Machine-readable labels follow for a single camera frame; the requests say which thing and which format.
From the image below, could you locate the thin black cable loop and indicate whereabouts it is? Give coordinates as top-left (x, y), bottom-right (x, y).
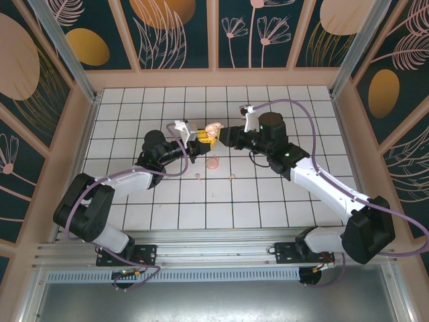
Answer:
top-left (248, 150), bottom-right (271, 168)

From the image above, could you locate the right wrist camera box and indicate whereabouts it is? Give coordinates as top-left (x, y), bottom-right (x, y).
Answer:
top-left (238, 104), bottom-right (259, 133)

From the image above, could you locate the slotted grey cable duct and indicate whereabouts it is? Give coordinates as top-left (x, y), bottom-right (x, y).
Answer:
top-left (45, 266), bottom-right (302, 283)

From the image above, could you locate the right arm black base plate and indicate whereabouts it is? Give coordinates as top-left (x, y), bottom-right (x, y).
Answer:
top-left (273, 241), bottom-right (336, 266)

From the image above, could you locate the grey metal sheet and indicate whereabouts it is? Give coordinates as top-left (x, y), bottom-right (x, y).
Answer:
top-left (18, 264), bottom-right (415, 322)

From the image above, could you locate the orange connector with wires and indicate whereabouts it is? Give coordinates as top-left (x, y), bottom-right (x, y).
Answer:
top-left (313, 256), bottom-right (336, 272)
top-left (112, 261), bottom-right (148, 281)

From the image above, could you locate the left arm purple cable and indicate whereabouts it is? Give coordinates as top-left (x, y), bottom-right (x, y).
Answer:
top-left (65, 122), bottom-right (188, 291)

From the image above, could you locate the aluminium mounting rail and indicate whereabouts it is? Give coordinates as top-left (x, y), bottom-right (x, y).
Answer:
top-left (32, 228), bottom-right (400, 269)

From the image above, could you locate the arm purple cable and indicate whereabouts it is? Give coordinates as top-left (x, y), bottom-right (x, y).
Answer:
top-left (65, 122), bottom-right (188, 291)
top-left (253, 99), bottom-right (429, 289)

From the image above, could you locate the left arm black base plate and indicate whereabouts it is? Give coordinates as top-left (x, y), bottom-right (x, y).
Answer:
top-left (96, 244), bottom-right (158, 268)

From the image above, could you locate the beige earbud charging case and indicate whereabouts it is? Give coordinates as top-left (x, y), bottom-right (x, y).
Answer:
top-left (204, 122), bottom-right (225, 138)

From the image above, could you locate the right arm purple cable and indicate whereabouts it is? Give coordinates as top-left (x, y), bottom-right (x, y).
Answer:
top-left (253, 99), bottom-right (429, 289)

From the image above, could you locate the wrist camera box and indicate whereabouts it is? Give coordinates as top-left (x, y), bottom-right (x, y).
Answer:
top-left (238, 104), bottom-right (259, 133)
top-left (172, 119), bottom-right (199, 144)

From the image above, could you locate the aluminium corner post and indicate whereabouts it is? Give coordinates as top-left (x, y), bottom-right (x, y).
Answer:
top-left (26, 0), bottom-right (101, 103)
top-left (329, 0), bottom-right (395, 99)

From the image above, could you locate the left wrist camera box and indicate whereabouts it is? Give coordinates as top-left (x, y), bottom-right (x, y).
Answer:
top-left (172, 119), bottom-right (199, 144)

